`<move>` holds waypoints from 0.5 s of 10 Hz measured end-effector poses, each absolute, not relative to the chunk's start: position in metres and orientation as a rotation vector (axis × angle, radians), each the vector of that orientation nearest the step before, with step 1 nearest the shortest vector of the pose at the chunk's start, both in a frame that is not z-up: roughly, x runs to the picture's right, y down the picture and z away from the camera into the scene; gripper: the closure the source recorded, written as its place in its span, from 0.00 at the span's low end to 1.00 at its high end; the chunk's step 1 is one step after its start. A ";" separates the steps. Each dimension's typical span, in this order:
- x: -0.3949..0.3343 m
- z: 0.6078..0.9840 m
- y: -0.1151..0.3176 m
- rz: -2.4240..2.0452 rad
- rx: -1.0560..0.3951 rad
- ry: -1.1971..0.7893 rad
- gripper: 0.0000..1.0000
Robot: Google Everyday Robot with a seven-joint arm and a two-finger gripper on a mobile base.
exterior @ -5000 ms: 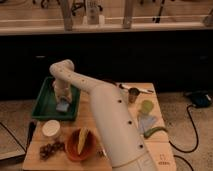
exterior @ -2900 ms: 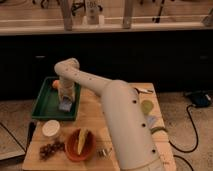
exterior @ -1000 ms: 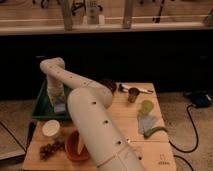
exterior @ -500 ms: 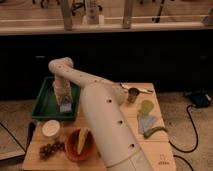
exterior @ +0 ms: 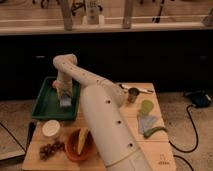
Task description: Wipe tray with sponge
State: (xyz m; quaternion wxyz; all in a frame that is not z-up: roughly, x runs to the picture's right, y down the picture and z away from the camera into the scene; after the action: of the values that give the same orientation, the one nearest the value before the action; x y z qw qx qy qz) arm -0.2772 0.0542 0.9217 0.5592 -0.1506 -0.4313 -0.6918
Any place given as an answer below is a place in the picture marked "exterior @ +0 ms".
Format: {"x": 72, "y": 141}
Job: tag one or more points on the green cucumber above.
{"x": 153, "y": 130}

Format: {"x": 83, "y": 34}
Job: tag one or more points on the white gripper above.
{"x": 62, "y": 89}

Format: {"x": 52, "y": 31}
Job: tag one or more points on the black blue device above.
{"x": 199, "y": 98}

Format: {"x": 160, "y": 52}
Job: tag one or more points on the dark grapes bunch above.
{"x": 49, "y": 150}

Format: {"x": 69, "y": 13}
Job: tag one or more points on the blue cloth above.
{"x": 145, "y": 122}

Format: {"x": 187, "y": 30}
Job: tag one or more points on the small metal cup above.
{"x": 132, "y": 94}

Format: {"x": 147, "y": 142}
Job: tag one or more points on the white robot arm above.
{"x": 100, "y": 103}

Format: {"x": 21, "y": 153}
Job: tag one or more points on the orange bowl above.
{"x": 71, "y": 147}

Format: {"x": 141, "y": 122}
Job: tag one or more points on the yellow banana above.
{"x": 81, "y": 139}

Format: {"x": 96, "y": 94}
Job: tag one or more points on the green plastic tray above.
{"x": 47, "y": 106}

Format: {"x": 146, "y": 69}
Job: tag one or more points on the white cup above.
{"x": 51, "y": 129}

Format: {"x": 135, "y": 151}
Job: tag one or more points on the black handled knife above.
{"x": 146, "y": 91}

